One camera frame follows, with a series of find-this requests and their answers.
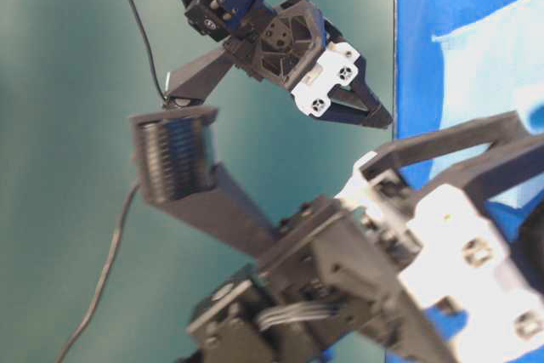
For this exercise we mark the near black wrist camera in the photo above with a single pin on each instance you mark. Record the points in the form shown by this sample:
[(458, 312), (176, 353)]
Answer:
[(180, 176)]

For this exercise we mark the light blue towel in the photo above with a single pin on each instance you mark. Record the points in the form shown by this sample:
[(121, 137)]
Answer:
[(495, 65)]

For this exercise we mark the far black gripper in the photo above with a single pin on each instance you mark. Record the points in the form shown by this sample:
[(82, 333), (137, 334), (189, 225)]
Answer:
[(302, 52)]

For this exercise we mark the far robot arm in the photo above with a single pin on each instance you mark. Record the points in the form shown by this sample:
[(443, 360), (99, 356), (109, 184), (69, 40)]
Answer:
[(237, 25)]

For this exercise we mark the blue table cloth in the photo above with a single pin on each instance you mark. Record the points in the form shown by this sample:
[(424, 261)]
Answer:
[(419, 104)]

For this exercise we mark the near robot arm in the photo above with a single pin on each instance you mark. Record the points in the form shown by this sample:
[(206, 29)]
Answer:
[(240, 322)]

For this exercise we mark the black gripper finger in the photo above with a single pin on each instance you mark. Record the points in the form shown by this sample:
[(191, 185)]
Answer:
[(494, 130), (493, 172)]

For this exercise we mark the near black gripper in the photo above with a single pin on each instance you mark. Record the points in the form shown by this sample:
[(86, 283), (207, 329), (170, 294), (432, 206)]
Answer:
[(442, 281)]

